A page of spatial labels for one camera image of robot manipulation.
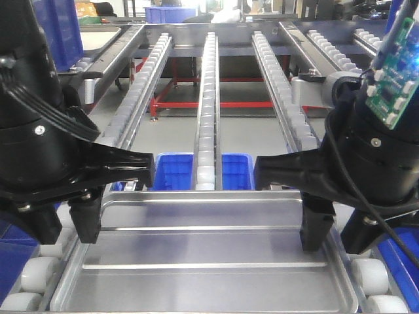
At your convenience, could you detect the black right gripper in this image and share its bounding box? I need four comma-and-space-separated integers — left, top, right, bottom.
254, 107, 418, 254

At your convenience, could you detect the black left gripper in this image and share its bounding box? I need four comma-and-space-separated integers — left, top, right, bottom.
1, 120, 154, 245

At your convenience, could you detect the silver metal tray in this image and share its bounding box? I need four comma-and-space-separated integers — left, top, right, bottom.
50, 191, 359, 313

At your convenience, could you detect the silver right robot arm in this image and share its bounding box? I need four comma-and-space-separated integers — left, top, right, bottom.
254, 72, 418, 254

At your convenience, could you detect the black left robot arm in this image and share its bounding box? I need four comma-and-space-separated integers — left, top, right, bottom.
1, 1, 154, 245

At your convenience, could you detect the silver tray far left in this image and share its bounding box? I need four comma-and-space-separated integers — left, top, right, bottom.
80, 26, 121, 52

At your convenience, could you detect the blue bin below right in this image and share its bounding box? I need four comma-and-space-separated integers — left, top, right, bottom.
222, 153, 255, 190

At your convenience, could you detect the blue bin below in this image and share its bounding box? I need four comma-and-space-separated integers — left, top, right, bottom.
222, 153, 255, 190
152, 152, 193, 191

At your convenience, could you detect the blue bin below left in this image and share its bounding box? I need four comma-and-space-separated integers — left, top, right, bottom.
152, 152, 193, 191

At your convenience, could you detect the green circuit board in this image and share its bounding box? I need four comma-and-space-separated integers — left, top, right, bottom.
366, 18, 418, 130

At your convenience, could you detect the blue bin upper left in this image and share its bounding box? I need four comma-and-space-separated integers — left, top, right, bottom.
33, 0, 84, 72

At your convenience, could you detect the steel rack cross beam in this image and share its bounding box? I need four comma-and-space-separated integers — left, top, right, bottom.
140, 22, 285, 58

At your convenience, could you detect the blue crate in background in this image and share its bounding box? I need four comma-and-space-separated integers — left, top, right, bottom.
145, 7, 196, 24

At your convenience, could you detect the roller track rail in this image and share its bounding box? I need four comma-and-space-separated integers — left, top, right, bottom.
252, 31, 319, 152
96, 33, 172, 150
191, 32, 223, 191
306, 29, 363, 74

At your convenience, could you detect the black cable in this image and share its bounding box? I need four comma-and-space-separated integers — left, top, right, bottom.
323, 73, 419, 272

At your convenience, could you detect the red metal frame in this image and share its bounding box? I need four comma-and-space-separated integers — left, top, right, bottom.
149, 56, 330, 118

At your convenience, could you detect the flat steel divider rail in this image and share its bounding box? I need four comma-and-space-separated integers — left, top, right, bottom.
278, 22, 340, 77

